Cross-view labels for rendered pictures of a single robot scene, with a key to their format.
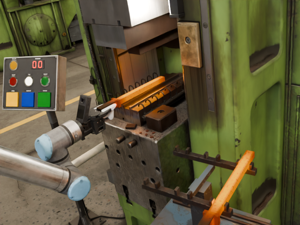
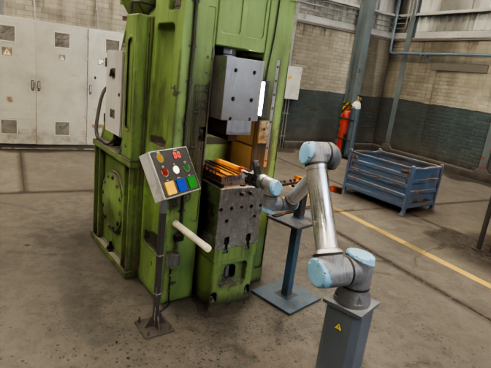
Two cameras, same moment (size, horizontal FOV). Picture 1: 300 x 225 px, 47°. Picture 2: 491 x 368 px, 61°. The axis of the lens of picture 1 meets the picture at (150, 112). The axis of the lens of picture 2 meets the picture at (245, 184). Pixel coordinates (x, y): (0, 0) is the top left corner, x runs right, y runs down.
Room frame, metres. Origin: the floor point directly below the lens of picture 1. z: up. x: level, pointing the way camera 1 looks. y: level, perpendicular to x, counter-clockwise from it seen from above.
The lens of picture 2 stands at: (1.07, 2.88, 1.68)
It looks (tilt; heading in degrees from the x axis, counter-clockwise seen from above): 15 degrees down; 275
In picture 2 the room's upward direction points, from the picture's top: 7 degrees clockwise
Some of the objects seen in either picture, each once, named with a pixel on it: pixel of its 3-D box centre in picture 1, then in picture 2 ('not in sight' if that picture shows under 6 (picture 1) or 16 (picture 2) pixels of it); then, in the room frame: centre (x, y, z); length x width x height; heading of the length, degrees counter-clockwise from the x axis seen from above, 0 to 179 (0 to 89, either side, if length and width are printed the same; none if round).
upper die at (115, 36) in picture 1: (143, 22); (222, 123); (1.56, -0.04, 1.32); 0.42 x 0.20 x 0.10; 133
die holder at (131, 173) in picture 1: (170, 142); (219, 204); (1.52, -0.08, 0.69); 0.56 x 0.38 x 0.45; 133
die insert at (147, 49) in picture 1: (155, 37); (221, 132); (1.57, -0.08, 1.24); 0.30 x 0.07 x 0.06; 133
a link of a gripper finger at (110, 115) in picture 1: (110, 113); not in sight; (1.31, 0.17, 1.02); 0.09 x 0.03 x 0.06; 130
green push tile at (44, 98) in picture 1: (44, 99); (191, 182); (1.62, 0.51, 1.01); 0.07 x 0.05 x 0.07; 68
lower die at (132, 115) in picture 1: (154, 95); (217, 171); (1.56, -0.04, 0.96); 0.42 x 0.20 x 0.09; 133
